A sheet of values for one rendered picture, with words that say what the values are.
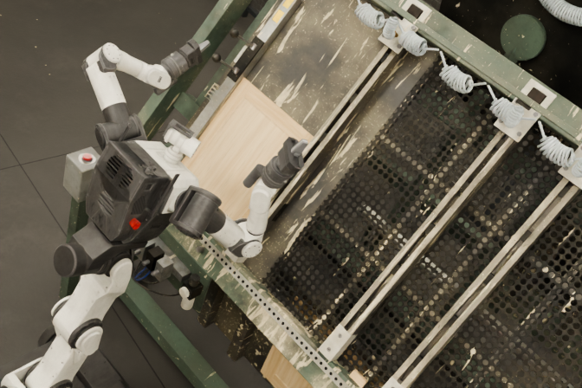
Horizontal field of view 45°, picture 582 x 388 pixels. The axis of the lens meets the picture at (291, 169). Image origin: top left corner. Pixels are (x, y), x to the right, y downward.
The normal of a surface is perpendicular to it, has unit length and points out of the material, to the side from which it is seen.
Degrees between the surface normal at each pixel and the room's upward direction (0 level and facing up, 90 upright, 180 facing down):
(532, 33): 90
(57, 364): 64
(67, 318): 50
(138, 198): 90
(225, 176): 58
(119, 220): 82
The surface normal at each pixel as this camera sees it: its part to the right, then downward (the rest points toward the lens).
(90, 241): 0.01, -0.56
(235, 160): -0.43, -0.13
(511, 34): -0.68, 0.30
